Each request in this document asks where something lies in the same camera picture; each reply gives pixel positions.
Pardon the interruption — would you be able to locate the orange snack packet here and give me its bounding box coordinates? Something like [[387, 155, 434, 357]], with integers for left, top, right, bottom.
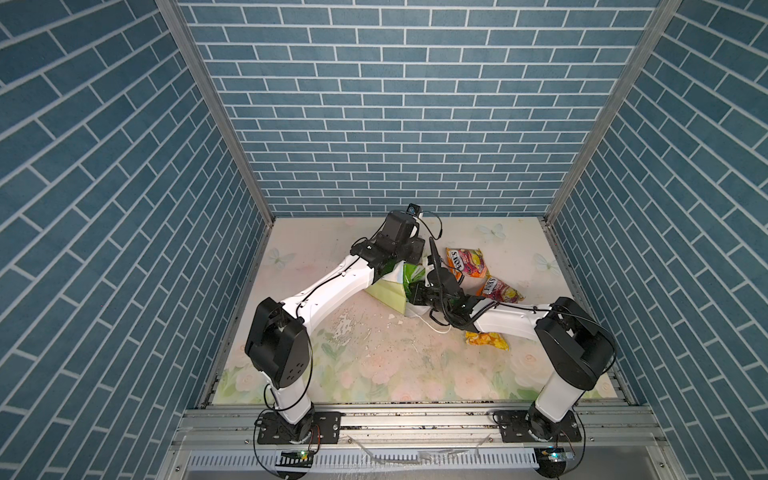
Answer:
[[446, 248, 489, 281]]

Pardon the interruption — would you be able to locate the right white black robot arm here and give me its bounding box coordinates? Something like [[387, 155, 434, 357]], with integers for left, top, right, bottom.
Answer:
[[407, 268, 617, 441]]

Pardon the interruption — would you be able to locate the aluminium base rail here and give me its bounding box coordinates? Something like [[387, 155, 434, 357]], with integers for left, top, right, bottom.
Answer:
[[159, 401, 683, 479]]

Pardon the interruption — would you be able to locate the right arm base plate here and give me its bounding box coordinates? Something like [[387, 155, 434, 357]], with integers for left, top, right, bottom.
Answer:
[[491, 409, 583, 443]]

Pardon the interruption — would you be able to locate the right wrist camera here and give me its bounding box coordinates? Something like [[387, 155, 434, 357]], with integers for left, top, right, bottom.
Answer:
[[428, 237, 442, 269]]

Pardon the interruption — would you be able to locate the yellow snack packet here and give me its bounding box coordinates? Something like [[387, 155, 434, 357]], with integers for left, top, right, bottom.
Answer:
[[465, 332, 509, 351]]

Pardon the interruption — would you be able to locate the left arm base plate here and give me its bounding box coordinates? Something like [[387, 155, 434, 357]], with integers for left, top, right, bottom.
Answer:
[[255, 410, 342, 446]]

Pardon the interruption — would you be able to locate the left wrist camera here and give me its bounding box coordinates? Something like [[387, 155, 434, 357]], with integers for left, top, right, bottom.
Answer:
[[405, 203, 423, 219]]

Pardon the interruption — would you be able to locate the colourful paper gift bag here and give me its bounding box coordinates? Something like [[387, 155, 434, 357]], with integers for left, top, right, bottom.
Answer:
[[365, 261, 452, 334]]

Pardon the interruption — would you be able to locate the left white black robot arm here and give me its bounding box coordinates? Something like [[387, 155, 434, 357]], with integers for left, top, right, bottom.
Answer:
[[244, 204, 425, 426]]

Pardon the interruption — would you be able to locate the multicolour snack packet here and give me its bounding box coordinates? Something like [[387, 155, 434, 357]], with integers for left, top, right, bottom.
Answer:
[[477, 276, 525, 303]]

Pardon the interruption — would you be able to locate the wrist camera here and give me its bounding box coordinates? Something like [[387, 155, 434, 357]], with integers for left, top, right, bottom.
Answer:
[[428, 237, 442, 269], [405, 203, 423, 219]]

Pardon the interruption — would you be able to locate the green snack packet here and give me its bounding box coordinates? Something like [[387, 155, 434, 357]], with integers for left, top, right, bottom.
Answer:
[[402, 263, 425, 305]]

